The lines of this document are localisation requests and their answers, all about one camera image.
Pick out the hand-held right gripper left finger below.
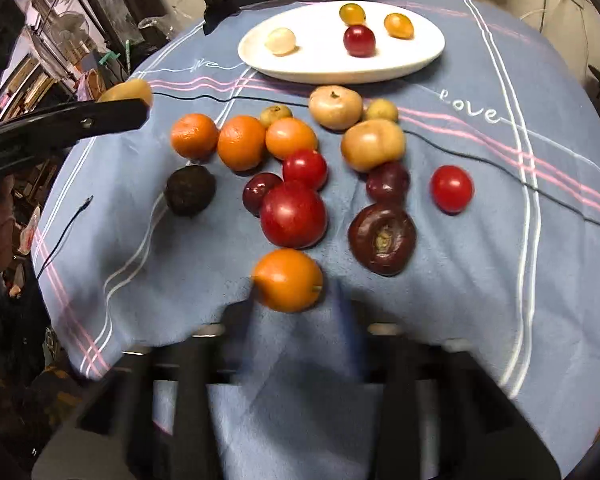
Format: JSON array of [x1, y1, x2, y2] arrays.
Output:
[[30, 285, 261, 480]]

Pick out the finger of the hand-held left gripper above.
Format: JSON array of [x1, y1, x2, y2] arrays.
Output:
[[0, 99, 149, 176]]

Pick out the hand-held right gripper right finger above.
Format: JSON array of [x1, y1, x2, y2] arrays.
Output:
[[330, 280, 563, 480]]

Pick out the small tan round fruit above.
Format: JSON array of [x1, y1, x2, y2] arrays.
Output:
[[97, 78, 154, 108]]

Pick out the smooth orange round fruit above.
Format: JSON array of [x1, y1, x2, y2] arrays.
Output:
[[252, 248, 325, 314], [265, 117, 319, 161]]

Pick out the orange mandarin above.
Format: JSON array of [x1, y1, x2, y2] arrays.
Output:
[[170, 113, 220, 161], [216, 115, 267, 172]]

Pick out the dark purple mangosteen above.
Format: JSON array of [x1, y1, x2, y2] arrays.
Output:
[[348, 203, 418, 277]]

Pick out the dark brown round fruit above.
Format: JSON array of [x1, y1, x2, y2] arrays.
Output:
[[163, 165, 217, 218]]

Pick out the large red apple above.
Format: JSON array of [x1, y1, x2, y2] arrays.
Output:
[[259, 181, 328, 250]]

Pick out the dark red plum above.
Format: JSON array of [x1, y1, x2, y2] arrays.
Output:
[[242, 172, 284, 217], [365, 161, 411, 206]]

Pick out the small olive green fruit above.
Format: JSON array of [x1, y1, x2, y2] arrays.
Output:
[[364, 98, 400, 123], [258, 104, 294, 128]]

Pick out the red cherry tomato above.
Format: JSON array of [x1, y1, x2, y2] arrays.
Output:
[[430, 165, 475, 214], [282, 149, 329, 192]]

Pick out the large tan round fruit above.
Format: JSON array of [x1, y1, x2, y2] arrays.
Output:
[[340, 119, 407, 173]]

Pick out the white oval plate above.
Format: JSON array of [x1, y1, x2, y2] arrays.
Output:
[[237, 0, 446, 86]]

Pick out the tan round fruit with stem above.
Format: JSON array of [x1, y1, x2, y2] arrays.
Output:
[[308, 85, 365, 131]]

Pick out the electric fan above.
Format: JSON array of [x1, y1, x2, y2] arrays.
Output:
[[45, 10, 91, 51]]

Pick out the clear plastic bag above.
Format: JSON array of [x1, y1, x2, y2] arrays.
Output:
[[139, 7, 191, 43]]

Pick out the dark wooden cabinet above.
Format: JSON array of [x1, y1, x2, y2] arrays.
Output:
[[72, 0, 151, 56]]

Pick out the blue plaid tablecloth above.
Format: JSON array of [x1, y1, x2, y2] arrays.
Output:
[[30, 0, 600, 480]]

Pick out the pale cream round fruit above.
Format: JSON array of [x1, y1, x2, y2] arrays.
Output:
[[264, 27, 299, 57]]

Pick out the small crimson plum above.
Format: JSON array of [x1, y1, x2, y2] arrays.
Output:
[[343, 24, 377, 58]]

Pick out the yellow green cherry tomato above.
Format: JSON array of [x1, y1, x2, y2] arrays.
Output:
[[339, 3, 366, 27]]

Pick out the small orange yellow fruit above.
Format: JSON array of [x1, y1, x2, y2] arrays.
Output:
[[383, 12, 415, 40]]

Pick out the thin black cable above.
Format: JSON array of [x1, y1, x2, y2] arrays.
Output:
[[36, 195, 94, 281]]

